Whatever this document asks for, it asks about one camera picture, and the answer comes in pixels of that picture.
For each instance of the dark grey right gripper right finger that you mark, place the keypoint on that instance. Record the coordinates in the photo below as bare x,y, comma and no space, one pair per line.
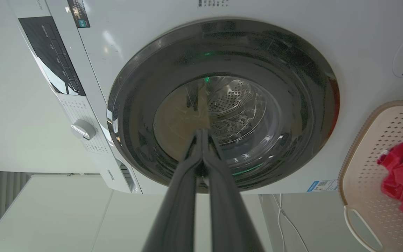
227,217

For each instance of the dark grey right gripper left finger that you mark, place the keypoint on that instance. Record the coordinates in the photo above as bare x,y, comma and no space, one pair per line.
177,213

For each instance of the beige perforated plastic laundry basket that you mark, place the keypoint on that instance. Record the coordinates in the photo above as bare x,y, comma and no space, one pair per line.
369,175

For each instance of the silver washer control knob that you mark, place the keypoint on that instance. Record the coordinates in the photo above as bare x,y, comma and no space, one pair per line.
83,129

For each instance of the round dark glass washer door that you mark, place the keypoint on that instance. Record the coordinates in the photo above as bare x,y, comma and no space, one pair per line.
275,87

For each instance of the white front-load washing machine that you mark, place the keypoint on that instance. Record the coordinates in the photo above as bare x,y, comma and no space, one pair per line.
145,45

